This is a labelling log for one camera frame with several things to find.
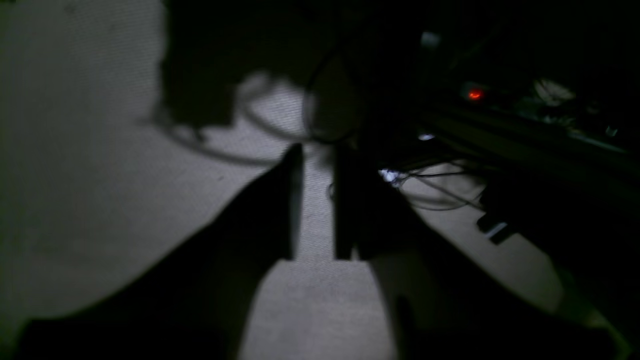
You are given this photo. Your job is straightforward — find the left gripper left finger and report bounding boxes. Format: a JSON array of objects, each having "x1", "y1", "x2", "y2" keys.
[{"x1": 14, "y1": 144, "x2": 304, "y2": 360}]

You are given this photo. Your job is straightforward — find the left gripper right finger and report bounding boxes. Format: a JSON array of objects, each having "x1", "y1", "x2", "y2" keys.
[{"x1": 333, "y1": 145, "x2": 618, "y2": 360}]

